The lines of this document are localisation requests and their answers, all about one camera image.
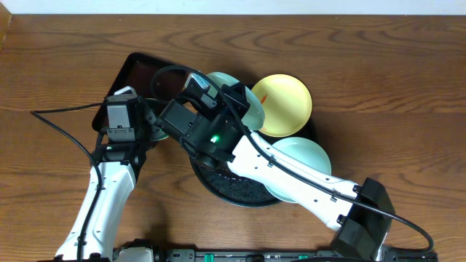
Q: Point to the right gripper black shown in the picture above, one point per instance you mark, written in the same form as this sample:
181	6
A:
239	103

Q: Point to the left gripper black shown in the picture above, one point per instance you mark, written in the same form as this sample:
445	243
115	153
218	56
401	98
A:
151	118

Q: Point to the green yellow sponge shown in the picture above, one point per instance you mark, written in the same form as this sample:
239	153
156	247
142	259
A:
160	134

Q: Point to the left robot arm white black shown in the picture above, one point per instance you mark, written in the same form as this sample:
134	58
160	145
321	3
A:
115	168

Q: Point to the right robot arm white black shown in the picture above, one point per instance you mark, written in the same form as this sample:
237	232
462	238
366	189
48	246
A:
213	133

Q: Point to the rectangular black tray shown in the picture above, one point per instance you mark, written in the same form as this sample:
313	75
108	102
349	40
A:
137	72

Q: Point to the round black tray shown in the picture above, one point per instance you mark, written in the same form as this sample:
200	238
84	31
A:
242	191

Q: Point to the yellow plate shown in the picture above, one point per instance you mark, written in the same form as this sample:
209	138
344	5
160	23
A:
286	102

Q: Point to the light green plate with stain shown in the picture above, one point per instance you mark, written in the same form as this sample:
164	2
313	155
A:
306	151

